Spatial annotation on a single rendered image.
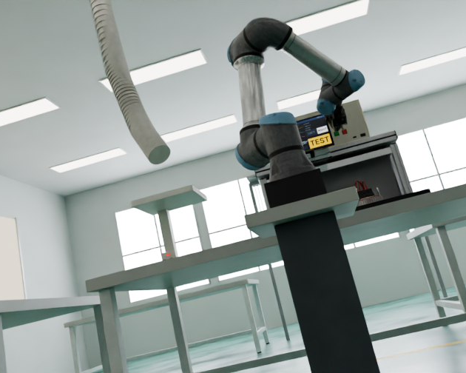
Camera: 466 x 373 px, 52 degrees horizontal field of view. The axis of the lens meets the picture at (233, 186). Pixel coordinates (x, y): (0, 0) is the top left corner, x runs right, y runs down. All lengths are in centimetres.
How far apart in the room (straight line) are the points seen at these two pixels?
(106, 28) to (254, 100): 227
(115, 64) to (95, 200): 623
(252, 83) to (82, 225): 817
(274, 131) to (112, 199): 812
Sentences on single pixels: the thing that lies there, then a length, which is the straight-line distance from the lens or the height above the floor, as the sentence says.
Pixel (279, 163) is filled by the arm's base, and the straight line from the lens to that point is 147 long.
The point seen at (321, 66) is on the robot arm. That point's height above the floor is 127.
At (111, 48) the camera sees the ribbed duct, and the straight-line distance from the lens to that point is 372.
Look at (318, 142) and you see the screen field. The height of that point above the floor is 116.
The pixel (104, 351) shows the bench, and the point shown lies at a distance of 308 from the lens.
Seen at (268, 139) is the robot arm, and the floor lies 98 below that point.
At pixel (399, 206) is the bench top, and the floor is 72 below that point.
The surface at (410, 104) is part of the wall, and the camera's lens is 924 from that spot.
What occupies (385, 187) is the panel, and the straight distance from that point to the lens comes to 243.
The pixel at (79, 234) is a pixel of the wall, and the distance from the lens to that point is 971.
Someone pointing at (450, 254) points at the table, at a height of 51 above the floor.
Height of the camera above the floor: 51
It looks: 14 degrees up
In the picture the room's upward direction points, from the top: 13 degrees counter-clockwise
